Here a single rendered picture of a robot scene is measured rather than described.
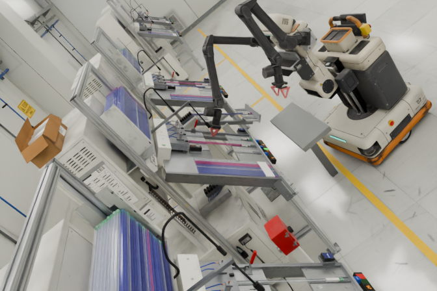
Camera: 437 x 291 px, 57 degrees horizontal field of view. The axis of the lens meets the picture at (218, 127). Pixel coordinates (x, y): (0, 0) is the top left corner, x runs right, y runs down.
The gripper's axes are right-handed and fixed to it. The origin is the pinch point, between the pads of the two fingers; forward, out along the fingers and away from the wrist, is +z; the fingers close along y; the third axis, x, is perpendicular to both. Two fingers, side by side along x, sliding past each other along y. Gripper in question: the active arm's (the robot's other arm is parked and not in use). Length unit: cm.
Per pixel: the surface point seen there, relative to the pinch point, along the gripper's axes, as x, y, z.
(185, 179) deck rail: -28, 61, 6
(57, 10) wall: -213, -747, 22
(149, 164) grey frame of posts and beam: -50, 65, -4
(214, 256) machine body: 0, 59, 60
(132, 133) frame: -61, 51, -15
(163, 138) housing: -39.5, 28.3, -5.1
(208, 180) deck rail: -14, 61, 6
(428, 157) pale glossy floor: 144, 46, -18
